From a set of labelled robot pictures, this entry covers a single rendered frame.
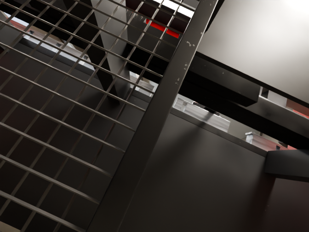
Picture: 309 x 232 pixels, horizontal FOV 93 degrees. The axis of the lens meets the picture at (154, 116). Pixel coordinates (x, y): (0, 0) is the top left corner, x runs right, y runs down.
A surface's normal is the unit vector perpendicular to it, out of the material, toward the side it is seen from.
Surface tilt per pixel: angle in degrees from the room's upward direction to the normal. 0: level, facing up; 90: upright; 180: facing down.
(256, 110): 90
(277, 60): 90
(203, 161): 90
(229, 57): 90
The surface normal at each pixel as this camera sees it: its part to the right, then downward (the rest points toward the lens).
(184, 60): 0.13, -0.27
